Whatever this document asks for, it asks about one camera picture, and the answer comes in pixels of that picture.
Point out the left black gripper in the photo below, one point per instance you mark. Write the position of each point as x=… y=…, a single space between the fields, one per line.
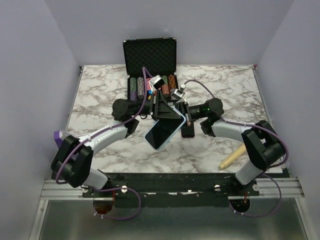
x=161 y=108

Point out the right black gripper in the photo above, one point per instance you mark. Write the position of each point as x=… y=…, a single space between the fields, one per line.
x=184 y=108

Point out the black smartphone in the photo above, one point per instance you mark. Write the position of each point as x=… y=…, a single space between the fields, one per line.
x=188 y=131
x=162 y=133

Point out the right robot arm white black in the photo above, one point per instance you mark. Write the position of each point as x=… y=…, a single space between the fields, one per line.
x=263 y=146

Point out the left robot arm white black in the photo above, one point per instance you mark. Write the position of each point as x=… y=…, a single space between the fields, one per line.
x=73 y=162

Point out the black aluminium poker chip case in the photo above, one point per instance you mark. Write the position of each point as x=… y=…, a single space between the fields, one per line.
x=158 y=55

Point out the purple plastic card holder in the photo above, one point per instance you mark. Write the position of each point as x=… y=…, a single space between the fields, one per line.
x=59 y=137

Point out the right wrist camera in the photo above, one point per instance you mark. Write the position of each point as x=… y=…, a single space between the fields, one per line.
x=178 y=95

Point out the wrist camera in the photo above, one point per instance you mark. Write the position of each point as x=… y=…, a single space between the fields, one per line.
x=156 y=83
x=178 y=95

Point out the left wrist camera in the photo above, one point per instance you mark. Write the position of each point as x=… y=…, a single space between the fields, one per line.
x=156 y=83

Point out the beige wooden handle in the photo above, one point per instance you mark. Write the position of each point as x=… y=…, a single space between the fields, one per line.
x=232 y=157

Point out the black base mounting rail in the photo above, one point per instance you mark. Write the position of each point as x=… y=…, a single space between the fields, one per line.
x=172 y=190

